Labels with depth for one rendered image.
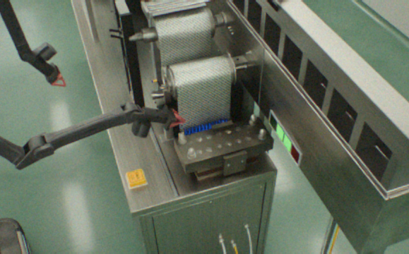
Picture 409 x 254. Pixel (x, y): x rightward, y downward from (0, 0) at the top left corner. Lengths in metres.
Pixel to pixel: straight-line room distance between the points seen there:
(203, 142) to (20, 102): 2.37
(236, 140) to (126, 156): 0.51
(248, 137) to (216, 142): 0.14
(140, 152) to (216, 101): 0.43
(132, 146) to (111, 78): 0.54
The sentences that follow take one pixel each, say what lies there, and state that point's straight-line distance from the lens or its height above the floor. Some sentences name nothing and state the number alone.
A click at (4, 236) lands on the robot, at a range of 2.77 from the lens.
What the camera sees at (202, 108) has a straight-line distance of 1.88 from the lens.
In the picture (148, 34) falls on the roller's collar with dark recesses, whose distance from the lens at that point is 1.94.
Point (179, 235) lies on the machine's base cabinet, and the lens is 2.08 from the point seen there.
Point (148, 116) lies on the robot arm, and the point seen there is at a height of 1.18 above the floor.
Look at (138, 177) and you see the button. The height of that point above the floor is 0.92.
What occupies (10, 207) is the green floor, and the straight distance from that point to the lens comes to 3.20.
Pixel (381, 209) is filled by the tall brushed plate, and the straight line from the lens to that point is 1.29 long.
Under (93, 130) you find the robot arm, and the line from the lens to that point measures 1.74.
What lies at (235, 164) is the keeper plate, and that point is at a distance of 1.87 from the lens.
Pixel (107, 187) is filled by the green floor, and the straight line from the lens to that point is 3.09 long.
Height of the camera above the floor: 2.38
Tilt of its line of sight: 45 degrees down
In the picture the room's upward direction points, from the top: 2 degrees counter-clockwise
